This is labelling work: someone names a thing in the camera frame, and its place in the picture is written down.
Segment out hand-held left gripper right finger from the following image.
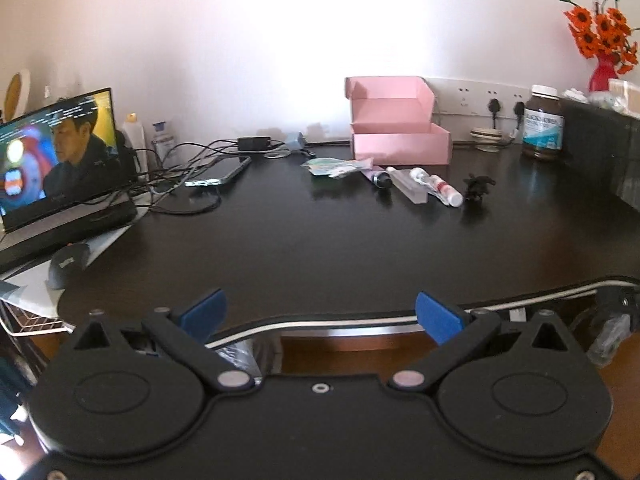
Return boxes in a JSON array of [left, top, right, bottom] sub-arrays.
[[389, 291, 571, 394]]

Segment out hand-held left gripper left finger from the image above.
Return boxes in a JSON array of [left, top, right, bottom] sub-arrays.
[[72, 288, 253, 394]]

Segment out white tube red print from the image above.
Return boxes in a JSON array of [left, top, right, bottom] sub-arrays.
[[410, 167, 463, 207]]

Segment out clear plastic stick case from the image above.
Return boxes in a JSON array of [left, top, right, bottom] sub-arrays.
[[386, 166, 430, 204]]

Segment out black hair claw clip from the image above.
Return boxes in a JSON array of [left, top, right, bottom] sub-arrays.
[[462, 174, 497, 202]]

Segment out purple tube black cap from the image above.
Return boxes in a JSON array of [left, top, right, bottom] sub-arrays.
[[361, 166, 393, 190]]

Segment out pink cardboard box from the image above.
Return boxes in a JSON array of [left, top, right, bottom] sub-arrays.
[[345, 76, 453, 166]]

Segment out green item plastic packet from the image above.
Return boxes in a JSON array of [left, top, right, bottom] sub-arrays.
[[301, 157, 373, 179]]

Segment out black desktop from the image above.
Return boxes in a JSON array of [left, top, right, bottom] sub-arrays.
[[55, 139, 640, 333]]

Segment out black smartphone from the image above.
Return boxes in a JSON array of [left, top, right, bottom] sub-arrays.
[[185, 156, 252, 188]]

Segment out black computer mouse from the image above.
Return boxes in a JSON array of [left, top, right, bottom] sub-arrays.
[[47, 244, 91, 289]]

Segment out clear bottle blue cap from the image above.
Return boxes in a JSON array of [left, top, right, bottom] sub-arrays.
[[151, 121, 178, 166]]

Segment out clear plastic bag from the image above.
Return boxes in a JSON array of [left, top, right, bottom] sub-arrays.
[[587, 312, 632, 367]]

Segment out white paper sheet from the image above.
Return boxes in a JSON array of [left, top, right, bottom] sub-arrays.
[[0, 200, 151, 318]]

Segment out white lotion bottle yellow cap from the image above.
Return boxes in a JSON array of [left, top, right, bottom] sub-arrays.
[[121, 112, 148, 171]]

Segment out beige suction cup holder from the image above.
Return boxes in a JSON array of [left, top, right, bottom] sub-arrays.
[[471, 127, 502, 153]]

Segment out laptop computer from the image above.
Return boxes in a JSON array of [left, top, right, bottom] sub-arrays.
[[0, 87, 138, 273]]

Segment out brown supplement bottle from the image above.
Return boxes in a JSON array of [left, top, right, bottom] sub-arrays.
[[521, 85, 566, 162]]

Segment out cotton swab box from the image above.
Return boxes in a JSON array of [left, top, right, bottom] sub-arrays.
[[607, 79, 640, 118]]

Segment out red vase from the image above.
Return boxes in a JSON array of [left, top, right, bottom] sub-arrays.
[[588, 55, 621, 93]]

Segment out orange artificial flowers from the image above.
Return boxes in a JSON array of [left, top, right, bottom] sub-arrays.
[[557, 0, 640, 76]]

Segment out black cable tangle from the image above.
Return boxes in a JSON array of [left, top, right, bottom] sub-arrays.
[[120, 137, 283, 216]]

